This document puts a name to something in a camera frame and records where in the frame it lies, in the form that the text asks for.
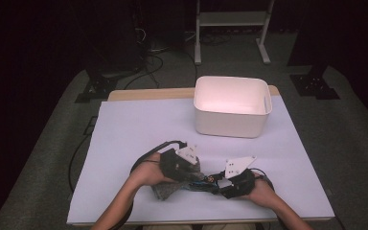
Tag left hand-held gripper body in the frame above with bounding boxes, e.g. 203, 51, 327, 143
158, 145, 203, 182

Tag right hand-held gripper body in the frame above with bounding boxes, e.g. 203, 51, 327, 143
218, 155, 258, 200

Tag blue patterned sock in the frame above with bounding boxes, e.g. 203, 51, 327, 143
181, 177, 222, 195

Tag grey sock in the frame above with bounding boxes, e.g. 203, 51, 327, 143
150, 162, 206, 202

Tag white plastic bin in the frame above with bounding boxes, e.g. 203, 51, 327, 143
193, 75, 273, 139

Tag person's right hand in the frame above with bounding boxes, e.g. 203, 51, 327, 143
240, 172, 281, 206

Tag person's left hand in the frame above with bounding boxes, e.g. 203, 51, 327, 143
128, 151, 177, 189

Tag white table sheet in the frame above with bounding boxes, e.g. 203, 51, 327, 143
66, 95, 336, 226

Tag wooden table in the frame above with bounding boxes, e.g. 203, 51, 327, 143
66, 84, 336, 227

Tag black stand base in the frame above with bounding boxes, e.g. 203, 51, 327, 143
74, 70, 120, 104
289, 64, 341, 101

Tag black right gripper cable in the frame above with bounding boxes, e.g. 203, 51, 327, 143
248, 167, 289, 230

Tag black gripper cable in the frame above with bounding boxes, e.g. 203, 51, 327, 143
107, 140, 188, 230
248, 167, 289, 230

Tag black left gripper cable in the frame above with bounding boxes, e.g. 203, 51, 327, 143
107, 140, 188, 230

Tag black cable beside table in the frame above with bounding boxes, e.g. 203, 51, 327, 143
68, 115, 99, 194

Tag black floor cables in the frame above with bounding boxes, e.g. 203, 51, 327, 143
123, 27, 199, 91

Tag white metal stand frame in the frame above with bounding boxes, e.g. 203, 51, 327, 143
194, 0, 276, 66

